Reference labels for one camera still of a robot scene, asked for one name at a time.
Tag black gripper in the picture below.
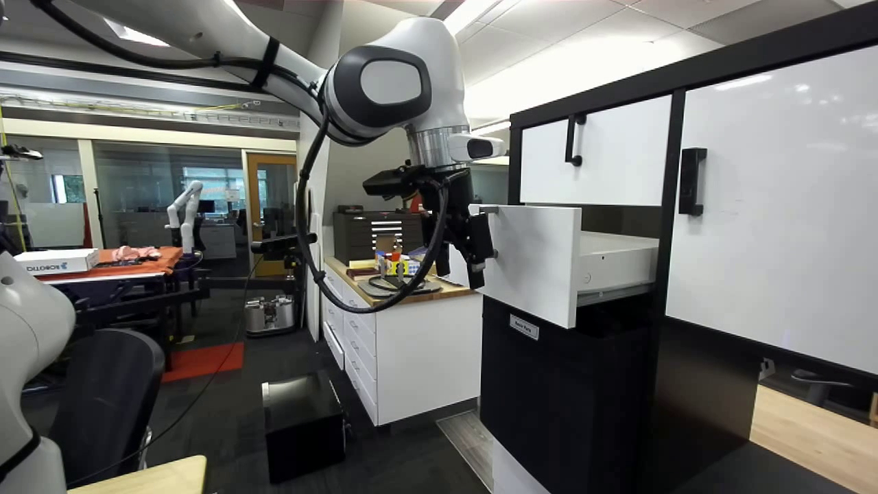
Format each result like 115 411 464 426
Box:
420 163 498 290

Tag white drawer with silver handle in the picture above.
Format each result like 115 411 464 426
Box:
468 201 661 332

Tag white drawer cabinet wooden counter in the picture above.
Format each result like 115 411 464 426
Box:
318 252 497 428

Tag black cabinet with white drawers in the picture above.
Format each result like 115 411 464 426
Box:
476 4 878 494

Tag colourful small objects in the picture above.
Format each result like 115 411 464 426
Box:
373 248 420 281

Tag black tool chest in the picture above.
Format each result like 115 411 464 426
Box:
328 207 424 264

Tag black fabric bin with label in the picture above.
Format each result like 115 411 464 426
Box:
476 295 659 494

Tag wooden door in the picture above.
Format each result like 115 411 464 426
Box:
239 152 301 284

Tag silver metal pot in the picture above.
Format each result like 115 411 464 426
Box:
240 290 299 337

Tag long ceiling light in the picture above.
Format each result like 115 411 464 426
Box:
439 0 502 38

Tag red floor mat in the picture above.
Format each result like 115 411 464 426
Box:
159 337 247 388

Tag orange topped table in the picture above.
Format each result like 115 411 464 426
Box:
36 245 207 334

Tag dark grey office chair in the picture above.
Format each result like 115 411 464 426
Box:
47 325 166 491

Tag flat white box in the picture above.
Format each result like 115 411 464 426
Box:
11 245 102 277

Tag coiled black cable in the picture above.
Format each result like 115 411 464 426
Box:
357 271 445 301

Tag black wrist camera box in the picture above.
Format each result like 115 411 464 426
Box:
360 163 434 201

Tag white drawer with black handle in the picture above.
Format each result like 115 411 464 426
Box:
515 94 675 210

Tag white cabinet door black handle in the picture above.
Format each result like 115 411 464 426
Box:
663 41 878 377

